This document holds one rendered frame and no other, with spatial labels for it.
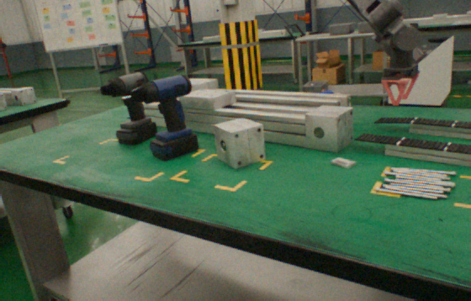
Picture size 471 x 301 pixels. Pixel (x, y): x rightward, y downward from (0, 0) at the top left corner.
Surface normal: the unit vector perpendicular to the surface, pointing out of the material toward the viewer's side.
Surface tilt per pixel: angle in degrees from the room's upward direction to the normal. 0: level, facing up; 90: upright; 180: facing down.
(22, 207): 90
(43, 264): 90
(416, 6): 90
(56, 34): 90
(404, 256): 0
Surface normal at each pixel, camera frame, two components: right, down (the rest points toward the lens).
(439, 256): -0.11, -0.94
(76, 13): -0.23, 0.33
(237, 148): 0.47, 0.22
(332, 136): -0.64, 0.30
